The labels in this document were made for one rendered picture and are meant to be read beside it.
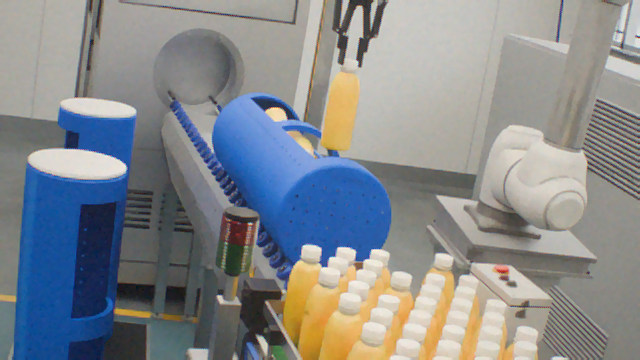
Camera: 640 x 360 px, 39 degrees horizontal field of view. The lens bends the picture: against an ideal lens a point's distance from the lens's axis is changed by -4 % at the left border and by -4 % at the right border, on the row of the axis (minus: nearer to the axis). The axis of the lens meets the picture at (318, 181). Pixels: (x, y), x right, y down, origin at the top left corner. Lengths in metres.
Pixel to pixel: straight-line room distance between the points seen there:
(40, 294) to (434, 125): 5.30
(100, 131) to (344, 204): 1.33
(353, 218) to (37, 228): 0.88
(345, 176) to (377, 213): 0.13
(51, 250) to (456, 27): 5.33
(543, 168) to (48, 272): 1.33
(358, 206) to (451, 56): 5.32
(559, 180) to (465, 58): 5.29
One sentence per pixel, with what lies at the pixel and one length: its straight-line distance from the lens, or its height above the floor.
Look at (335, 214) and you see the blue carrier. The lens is 2.22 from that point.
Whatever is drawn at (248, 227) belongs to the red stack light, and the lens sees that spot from 1.58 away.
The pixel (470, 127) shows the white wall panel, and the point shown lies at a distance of 7.65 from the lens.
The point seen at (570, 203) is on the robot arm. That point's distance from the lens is 2.29.
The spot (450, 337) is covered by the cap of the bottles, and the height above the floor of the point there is 1.11.
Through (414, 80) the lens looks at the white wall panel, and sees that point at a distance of 7.45.
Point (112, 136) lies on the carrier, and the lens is 3.35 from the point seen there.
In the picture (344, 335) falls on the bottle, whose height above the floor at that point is 1.05.
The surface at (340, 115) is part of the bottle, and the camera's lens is 2.25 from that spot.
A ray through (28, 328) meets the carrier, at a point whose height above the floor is 0.57.
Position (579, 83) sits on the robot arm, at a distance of 2.29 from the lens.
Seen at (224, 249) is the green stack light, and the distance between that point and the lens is 1.59.
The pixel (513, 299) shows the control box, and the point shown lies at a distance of 1.94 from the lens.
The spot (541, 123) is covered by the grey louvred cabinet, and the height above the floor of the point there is 1.09.
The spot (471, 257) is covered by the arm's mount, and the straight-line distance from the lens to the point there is 2.42.
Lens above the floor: 1.71
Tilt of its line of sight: 14 degrees down
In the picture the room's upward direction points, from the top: 10 degrees clockwise
